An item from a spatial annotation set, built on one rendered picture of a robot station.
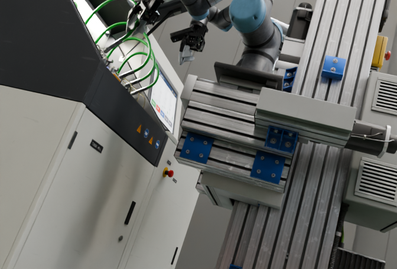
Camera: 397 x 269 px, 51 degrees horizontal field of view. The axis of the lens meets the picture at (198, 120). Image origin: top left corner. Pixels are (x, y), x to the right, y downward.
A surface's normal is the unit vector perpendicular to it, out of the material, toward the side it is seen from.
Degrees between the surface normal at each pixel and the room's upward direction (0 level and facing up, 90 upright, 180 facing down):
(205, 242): 90
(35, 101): 90
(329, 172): 90
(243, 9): 98
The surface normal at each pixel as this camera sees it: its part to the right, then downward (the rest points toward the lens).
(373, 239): -0.15, -0.37
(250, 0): -0.43, -0.30
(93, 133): 0.91, 0.19
